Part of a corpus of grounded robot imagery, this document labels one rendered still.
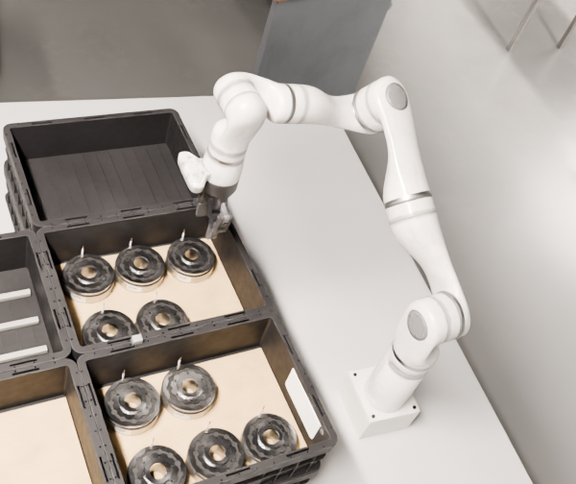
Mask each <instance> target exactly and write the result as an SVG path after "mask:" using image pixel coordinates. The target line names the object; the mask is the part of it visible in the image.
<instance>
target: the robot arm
mask: <svg viewBox="0 0 576 484"><path fill-rule="evenodd" d="M213 94H214V98H215V101H216V102H217V104H218V106H219V108H220V109H221V111H222V113H223V114H224V116H225V117H226V118H225V119H221V120H219V121H218V122H217V123H216V124H215V125H214V127H213V129H212V131H211V135H210V138H209V142H208V146H207V149H206V151H205V153H204V158H198V157H195V156H193V155H192V154H191V153H189V152H180V153H179V157H178V165H179V167H180V170H181V173H182V175H183V177H184V179H185V182H186V184H187V186H188V188H189V189H190V190H191V191H192V192H193V193H196V194H197V193H198V195H199V196H198V197H197V200H198V205H197V209H196V216H197V217H200V216H206V215H207V216H208V217H209V224H208V227H207V231H206V235H205V237H206V239H207V240H208V239H215V238H217V235H218V233H219V232H226V231H227V229H228V227H229V225H230V223H231V221H232V219H233V215H232V213H228V211H227V209H226V207H227V206H228V198H229V197H230V196H231V195H232V194H233V193H234V192H235V191H236V189H237V186H238V183H239V180H240V177H241V174H242V170H243V167H244V160H245V156H246V152H247V150H248V147H249V143H250V142H251V141H252V139H253V138H254V136H255V135H256V133H257V132H258V131H259V129H260V128H261V127H262V125H263V124H264V122H265V119H266V118H267V119H268V120H269V121H271V122H273V123H278V124H312V125H323V126H329V127H334V128H340V129H345V130H349V131H353V132H357V133H366V134H375V133H381V132H383V131H384V134H385V137H386V141H387V146H388V165H387V171H386V177H385V182H384V189H383V203H384V207H385V210H386V214H387V217H388V221H389V225H390V228H391V231H392V233H393V235H394V237H395V238H396V240H397V241H398V242H399V244H400V245H401V246H402V247H403V248H404V249H405V250H406V251H407V252H408V253H409V254H410V255H411V256H412V257H413V258H414V259H415V260H416V261H417V262H418V264H419V265H420V266H421V268H422V270H423V271H424V272H425V274H426V276H427V279H428V281H429V284H430V287H431V291H432V295H430V296H427V297H424V298H420V299H417V300H414V301H413V302H411V303H410V304H409V306H408V307H407V308H406V310H405V312H404V313H403V315H402V317H401V319H400V321H399V323H398V324H397V326H396V331H395V338H394V340H393V341H392V343H391V344H390V346H389V347H388V348H387V350H386V351H385V353H384V354H383V356H382V357H381V359H380V360H379V362H378V363H377V365H376V366H375V368H374V370H373V371H372V373H371V375H370V376H369V378H368V379H367V381H366V382H365V385H364V395H365V398H366V400H367V402H368V403H369V404H370V406H371V407H373V408H374V409H376V410H377V411H379V412H383V413H394V412H396V411H397V410H399V409H400V408H401V407H402V405H403V404H404V403H405V401H407V400H408V399H409V398H410V397H411V396H412V395H413V393H414V392H415V391H416V389H417V388H418V387H419V385H420V384H421V382H422V381H423V379H424V377H425V375H426V374H427V373H428V371H429V370H430V369H431V367H432V366H433V365H434V363H435V362H436V361H437V359H438V357H439V353H440V349H439V345H440V344H442V343H445V342H448V341H451V340H454V339H457V338H460V337H463V336H464V335H466V334H467V333H468V330H469V327H470V315H469V310H468V304H467V301H466V298H465V295H464V293H463V290H462V288H461V285H460V283H459V280H458V278H457V276H456V273H455V271H454V268H453V266H452V263H451V260H450V257H449V254H448V251H447V248H446V245H445V242H444V237H443V234H442V230H441V227H440V223H439V219H438V214H437V210H436V208H435V204H434V201H433V197H432V194H431V191H430V188H429V185H428V182H427V178H426V175H425V172H424V168H423V164H422V160H421V156H420V149H419V144H418V140H417V134H416V128H415V123H414V117H413V112H412V107H411V103H410V99H409V96H408V94H407V92H406V89H405V88H404V86H403V85H402V83H401V82H400V81H399V80H398V79H396V78H394V77H391V76H386V77H383V78H380V79H378V80H377V81H375V82H373V83H371V84H369V85H367V86H365V87H363V88H361V89H360V90H359V91H357V92H356V93H354V94H350V95H344V96H331V95H327V94H325V93H324V92H322V91H321V90H319V89H317V88H316V87H314V86H310V85H293V84H278V83H276V82H273V81H271V80H268V79H265V78H262V77H259V76H256V75H253V74H250V73H246V72H233V73H229V74H227V75H225V76H223V77H222V78H220V79H219V80H218V81H217V83H216V84H215V86H214V90H213ZM212 210H213V211H216V210H220V211H216V212H212ZM215 218H218V219H217V221H216V222H213V221H214V219H215Z"/></svg>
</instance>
